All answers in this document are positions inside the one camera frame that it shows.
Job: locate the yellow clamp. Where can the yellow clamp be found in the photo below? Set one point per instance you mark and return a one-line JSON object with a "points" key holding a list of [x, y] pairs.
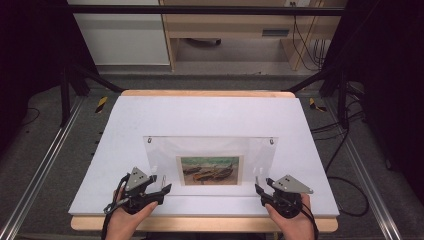
{"points": [[315, 105], [101, 104]]}

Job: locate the light wooden desk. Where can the light wooden desk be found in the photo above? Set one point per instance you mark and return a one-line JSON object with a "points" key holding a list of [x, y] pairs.
{"points": [[230, 23]]}

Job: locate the person's right hand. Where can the person's right hand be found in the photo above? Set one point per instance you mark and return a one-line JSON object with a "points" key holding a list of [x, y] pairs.
{"points": [[296, 226]]}

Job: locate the person's left hand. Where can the person's left hand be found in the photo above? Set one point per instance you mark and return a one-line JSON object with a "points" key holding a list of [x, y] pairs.
{"points": [[126, 223]]}

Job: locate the clear acrylic photo frame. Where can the clear acrylic photo frame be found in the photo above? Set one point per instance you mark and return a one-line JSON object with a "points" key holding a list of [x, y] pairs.
{"points": [[213, 146]]}

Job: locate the white cabinet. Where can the white cabinet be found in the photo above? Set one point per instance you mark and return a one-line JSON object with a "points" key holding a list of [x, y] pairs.
{"points": [[123, 40]]}

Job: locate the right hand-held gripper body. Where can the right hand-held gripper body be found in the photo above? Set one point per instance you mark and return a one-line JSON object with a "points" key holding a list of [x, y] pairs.
{"points": [[286, 196]]}

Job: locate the grey desk label plate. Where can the grey desk label plate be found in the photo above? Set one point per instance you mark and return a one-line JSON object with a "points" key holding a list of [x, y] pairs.
{"points": [[275, 33]]}

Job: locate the painted boats picture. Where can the painted boats picture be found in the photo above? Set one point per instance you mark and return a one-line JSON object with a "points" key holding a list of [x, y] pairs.
{"points": [[210, 170]]}

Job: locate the aluminium floor rail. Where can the aluminium floor rail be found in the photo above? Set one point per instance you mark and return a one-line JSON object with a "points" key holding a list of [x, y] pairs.
{"points": [[40, 166], [363, 166]]}

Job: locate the yellow clamp left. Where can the yellow clamp left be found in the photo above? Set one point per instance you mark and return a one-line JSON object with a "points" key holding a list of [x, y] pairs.
{"points": [[101, 104]]}

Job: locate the yellow clamp right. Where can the yellow clamp right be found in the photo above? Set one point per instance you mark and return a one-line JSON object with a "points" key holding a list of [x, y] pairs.
{"points": [[315, 105]]}

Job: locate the black metal stand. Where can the black metal stand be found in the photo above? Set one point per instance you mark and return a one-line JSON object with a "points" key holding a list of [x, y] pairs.
{"points": [[65, 100], [341, 100]]}

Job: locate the black horizontal frame bar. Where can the black horizontal frame bar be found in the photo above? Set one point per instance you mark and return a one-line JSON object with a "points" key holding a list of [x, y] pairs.
{"points": [[200, 10]]}

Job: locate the wooden table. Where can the wooden table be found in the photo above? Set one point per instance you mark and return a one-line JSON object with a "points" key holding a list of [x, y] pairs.
{"points": [[206, 224]]}

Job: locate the dark curtain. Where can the dark curtain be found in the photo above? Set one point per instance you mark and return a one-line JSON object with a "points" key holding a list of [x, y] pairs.
{"points": [[390, 83], [30, 50]]}

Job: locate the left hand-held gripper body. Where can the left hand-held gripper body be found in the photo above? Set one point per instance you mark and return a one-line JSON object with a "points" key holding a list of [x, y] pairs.
{"points": [[136, 193]]}

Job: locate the white table board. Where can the white table board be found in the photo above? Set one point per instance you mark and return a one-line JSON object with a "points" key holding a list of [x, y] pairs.
{"points": [[206, 116]]}

